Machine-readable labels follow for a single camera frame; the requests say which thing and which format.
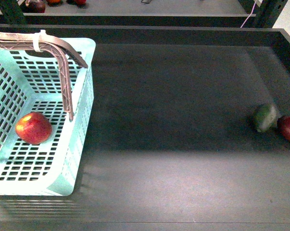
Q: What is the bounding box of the red yellow apple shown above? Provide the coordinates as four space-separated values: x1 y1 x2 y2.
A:
15 112 52 145

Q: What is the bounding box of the light teal plastic shopping basket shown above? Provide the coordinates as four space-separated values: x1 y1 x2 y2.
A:
0 49 94 196

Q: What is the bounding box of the brown plastic basket handle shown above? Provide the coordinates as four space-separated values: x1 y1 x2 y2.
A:
0 32 88 121

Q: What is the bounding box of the red apple in pile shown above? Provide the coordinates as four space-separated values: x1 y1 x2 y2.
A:
72 0 87 6

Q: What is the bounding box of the black upper produce tray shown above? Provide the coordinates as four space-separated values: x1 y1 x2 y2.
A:
0 0 258 27

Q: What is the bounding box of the green avocado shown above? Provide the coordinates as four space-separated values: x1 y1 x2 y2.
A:
252 103 280 133

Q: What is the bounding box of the white zip tie right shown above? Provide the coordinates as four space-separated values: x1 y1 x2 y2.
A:
33 30 46 52

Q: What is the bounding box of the orange round fruit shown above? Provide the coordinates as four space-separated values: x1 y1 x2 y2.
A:
47 0 61 4

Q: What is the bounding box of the dark purple fruit front left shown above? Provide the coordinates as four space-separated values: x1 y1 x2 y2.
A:
25 0 46 13

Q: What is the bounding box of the pink cable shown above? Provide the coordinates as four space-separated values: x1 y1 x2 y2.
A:
240 0 258 28

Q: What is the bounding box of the black metal shelf post right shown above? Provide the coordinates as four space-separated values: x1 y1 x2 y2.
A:
0 0 26 25

